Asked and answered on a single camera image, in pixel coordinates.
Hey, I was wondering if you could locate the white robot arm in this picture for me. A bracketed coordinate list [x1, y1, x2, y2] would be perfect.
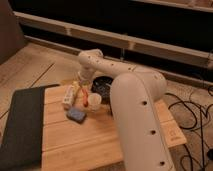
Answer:
[77, 49, 176, 171]

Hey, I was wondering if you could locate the white bottle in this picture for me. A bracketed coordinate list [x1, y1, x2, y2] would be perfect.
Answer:
[62, 86, 74, 110]

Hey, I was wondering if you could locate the dark round bowl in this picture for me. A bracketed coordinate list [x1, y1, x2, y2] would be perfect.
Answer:
[91, 76, 113, 104]

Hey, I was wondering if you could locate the blue sponge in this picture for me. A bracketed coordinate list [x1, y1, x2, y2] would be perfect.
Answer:
[66, 108, 86, 123]

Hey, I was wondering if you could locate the dark grey mat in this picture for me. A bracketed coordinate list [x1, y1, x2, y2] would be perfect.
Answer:
[0, 84, 56, 171]

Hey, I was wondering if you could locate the wooden board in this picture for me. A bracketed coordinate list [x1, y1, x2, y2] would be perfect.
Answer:
[41, 86, 186, 171]

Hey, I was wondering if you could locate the white ceramic cup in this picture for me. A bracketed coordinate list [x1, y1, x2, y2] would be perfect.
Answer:
[88, 93, 102, 111]

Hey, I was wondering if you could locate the red pepper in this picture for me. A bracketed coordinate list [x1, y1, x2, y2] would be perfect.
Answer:
[82, 88, 88, 107]

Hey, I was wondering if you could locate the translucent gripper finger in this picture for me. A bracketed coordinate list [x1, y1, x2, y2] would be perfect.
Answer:
[83, 85, 91, 97]
[72, 81, 82, 105]

